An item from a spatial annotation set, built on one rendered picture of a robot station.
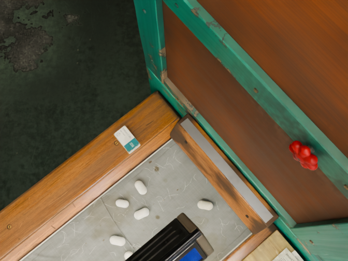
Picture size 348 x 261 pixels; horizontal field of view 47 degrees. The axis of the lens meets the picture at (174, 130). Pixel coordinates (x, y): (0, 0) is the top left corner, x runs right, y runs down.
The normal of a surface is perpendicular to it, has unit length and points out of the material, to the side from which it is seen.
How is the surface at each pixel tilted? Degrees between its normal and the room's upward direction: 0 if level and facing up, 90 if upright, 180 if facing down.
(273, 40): 90
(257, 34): 90
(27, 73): 0
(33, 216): 0
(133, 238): 0
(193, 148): 67
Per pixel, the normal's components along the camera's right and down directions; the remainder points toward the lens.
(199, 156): -0.71, 0.47
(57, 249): -0.01, -0.25
